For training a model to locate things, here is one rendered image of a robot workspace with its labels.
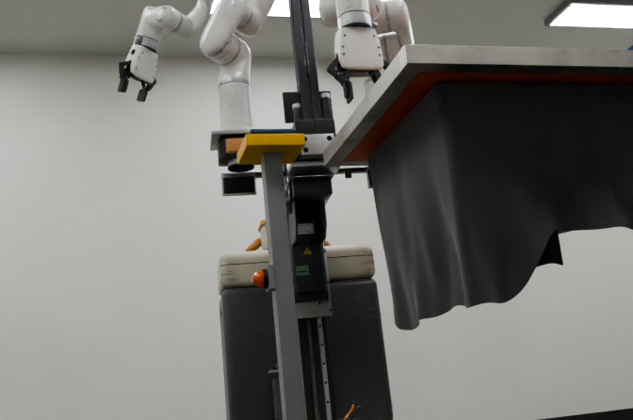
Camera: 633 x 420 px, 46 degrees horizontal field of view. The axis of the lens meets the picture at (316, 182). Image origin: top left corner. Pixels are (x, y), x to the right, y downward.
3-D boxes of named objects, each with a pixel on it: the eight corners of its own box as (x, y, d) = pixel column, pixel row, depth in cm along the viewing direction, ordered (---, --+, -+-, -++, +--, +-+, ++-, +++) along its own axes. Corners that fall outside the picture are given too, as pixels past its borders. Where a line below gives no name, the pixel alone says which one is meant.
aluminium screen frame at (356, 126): (407, 63, 134) (404, 43, 135) (324, 167, 188) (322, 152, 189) (764, 69, 155) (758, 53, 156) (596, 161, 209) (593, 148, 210)
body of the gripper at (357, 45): (371, 35, 173) (377, 80, 170) (328, 34, 170) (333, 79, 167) (381, 19, 166) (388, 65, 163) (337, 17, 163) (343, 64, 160)
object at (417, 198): (473, 307, 131) (437, 80, 143) (387, 335, 172) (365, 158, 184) (489, 306, 131) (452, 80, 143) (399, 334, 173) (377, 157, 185)
